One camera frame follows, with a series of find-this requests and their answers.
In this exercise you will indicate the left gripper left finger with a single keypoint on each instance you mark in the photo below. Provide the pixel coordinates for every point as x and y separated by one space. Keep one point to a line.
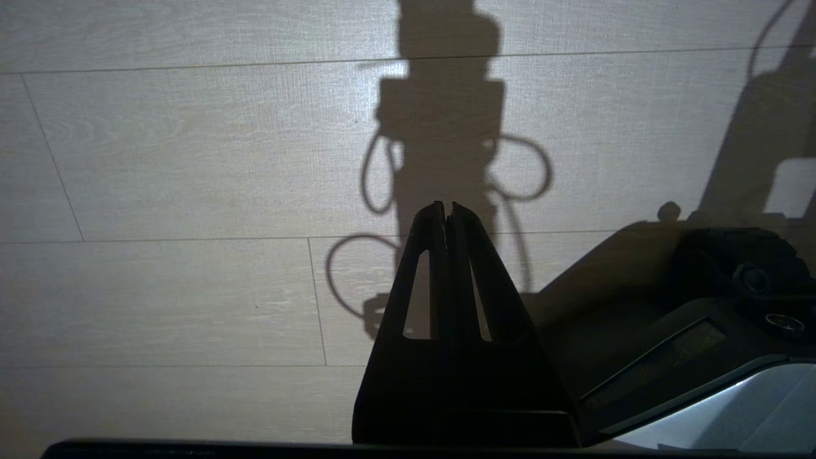
395 382

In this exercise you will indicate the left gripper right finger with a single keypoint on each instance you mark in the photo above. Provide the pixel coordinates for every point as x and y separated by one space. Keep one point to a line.
503 382

